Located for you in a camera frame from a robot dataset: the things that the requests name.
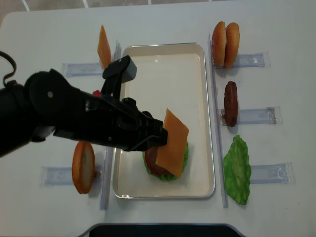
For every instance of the orange cheese slice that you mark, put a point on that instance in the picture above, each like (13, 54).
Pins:
(171, 156)
(103, 49)

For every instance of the clear left bun holder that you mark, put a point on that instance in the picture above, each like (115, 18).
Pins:
(55, 176)

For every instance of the upright green lettuce leaf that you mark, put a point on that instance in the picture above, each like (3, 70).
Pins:
(237, 171)

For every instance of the upright brown meat patty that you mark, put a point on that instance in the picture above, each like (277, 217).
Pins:
(231, 104)

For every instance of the clear lettuce holder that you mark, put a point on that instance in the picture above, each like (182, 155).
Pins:
(272, 174)

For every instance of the right sesame bun half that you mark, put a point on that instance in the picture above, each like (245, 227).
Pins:
(232, 45)

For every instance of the clear right bun holder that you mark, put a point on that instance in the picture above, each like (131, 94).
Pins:
(252, 60)

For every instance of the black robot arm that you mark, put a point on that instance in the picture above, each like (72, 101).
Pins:
(48, 105)

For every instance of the brown meat patty on tray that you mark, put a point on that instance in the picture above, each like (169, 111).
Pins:
(161, 170)

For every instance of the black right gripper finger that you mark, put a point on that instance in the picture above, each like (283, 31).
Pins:
(154, 141)

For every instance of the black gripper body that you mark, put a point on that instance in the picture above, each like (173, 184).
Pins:
(129, 126)

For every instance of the white metal tray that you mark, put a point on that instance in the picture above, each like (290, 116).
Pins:
(169, 77)

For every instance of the dark base at bottom edge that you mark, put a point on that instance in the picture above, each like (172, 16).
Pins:
(164, 230)

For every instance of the red tomato slice on tray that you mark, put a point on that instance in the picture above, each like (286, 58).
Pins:
(150, 158)

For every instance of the upright cut bun half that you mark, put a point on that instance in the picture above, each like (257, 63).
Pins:
(83, 167)

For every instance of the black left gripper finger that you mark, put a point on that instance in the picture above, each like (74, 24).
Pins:
(158, 130)

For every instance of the left sesame bun half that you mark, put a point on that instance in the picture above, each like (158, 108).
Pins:
(218, 44)

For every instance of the clear bun holder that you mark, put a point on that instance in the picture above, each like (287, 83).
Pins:
(252, 60)
(55, 176)

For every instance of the sesame bun half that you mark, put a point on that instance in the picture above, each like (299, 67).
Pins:
(232, 45)
(218, 44)

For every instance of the clear patty holder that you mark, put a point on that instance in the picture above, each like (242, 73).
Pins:
(268, 115)

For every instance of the clear cheese holder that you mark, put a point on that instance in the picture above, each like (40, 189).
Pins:
(81, 69)

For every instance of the upright red tomato slice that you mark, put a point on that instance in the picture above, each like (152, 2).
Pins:
(97, 93)

